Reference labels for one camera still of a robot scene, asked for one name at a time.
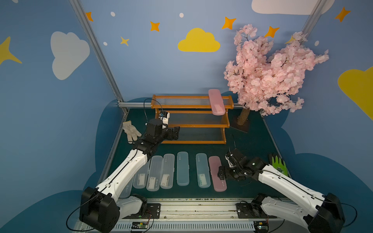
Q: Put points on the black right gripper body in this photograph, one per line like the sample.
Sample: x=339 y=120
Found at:
x=226 y=172

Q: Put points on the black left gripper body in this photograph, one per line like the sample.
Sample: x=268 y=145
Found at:
x=170 y=133

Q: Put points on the pink pencil case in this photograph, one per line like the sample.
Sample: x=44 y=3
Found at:
x=218 y=184
x=216 y=102

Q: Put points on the light blue pencil case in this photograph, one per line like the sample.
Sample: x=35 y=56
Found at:
x=182 y=168
x=203 y=172

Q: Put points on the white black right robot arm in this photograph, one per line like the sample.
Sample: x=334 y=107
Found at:
x=316 y=212

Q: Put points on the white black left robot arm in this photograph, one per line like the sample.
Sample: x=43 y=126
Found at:
x=101 y=207

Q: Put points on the orange three-tier shelf rack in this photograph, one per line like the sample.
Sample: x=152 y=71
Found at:
x=194 y=116

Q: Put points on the clear pencil case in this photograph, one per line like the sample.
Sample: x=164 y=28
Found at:
x=154 y=173
x=127 y=190
x=167 y=171
x=140 y=178

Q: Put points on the clear pencil case far left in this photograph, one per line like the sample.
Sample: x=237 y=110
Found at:
x=127 y=190

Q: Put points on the beige knit work glove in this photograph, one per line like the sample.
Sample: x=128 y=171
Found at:
x=132 y=133

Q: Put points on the green black work glove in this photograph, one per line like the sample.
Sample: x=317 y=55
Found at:
x=278 y=163

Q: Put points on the right circuit board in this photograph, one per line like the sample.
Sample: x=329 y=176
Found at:
x=261 y=227

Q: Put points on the pink blossom artificial tree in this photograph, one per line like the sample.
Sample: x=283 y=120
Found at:
x=265 y=83

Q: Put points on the left green circuit board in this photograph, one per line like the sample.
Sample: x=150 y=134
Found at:
x=139 y=226

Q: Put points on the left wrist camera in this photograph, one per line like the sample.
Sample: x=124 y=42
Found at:
x=164 y=116

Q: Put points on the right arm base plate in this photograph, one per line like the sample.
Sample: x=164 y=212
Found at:
x=248 y=211

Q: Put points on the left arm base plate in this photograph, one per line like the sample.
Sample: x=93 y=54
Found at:
x=147 y=210

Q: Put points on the aluminium front rail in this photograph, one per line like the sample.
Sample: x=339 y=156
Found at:
x=198 y=215

